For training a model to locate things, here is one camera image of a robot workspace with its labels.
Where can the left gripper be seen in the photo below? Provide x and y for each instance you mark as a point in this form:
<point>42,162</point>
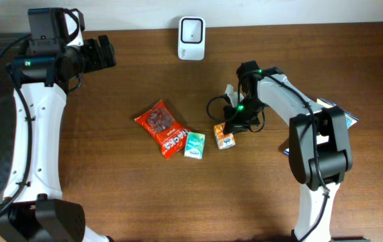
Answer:
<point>98,60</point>

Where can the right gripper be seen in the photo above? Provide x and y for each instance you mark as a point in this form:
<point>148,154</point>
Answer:
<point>234,124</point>

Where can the orange tissue pack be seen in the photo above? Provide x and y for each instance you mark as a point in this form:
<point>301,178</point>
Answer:
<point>224,141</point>

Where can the green tissue pack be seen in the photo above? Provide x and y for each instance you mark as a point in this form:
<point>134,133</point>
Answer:
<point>194,146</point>

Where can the red Hacks candy bag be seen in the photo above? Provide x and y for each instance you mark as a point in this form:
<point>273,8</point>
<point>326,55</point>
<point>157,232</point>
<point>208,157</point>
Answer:
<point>163,127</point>

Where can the large yellow wipes bag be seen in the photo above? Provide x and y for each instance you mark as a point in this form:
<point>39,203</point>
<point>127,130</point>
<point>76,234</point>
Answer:
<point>349,117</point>

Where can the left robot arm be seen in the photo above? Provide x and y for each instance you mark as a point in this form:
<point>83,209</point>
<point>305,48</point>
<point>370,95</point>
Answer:
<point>51,55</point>

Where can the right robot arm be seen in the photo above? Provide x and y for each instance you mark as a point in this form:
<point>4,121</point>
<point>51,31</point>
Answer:
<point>319,147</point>

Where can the white barcode scanner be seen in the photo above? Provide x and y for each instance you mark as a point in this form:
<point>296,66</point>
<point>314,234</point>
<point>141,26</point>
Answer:
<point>191,38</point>

